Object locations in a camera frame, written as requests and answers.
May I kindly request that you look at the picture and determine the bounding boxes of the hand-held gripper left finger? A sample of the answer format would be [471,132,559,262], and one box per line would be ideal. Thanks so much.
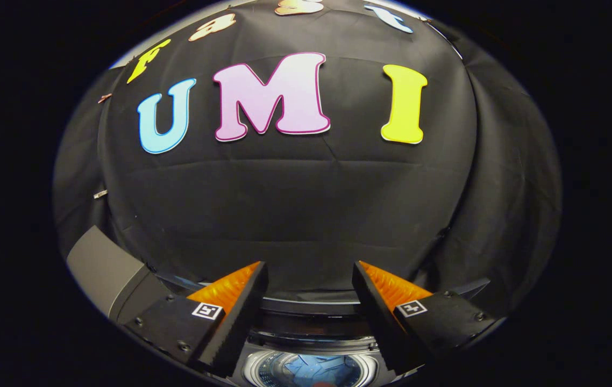
[123,261,269,378]

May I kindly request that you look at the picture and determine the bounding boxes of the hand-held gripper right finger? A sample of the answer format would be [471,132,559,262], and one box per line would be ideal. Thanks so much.
[352,261,498,375]

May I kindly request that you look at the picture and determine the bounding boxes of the black washing machine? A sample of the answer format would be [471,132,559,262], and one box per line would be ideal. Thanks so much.
[147,274,492,387]

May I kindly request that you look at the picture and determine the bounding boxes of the black backdrop cloth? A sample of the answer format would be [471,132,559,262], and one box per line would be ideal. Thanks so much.
[53,0,562,319]

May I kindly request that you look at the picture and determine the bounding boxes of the light blue polo shirt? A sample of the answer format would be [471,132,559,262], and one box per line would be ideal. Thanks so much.
[283,355,364,387]

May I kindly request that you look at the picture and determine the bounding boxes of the dark grey board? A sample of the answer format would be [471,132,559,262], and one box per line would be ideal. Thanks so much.
[67,226,171,324]

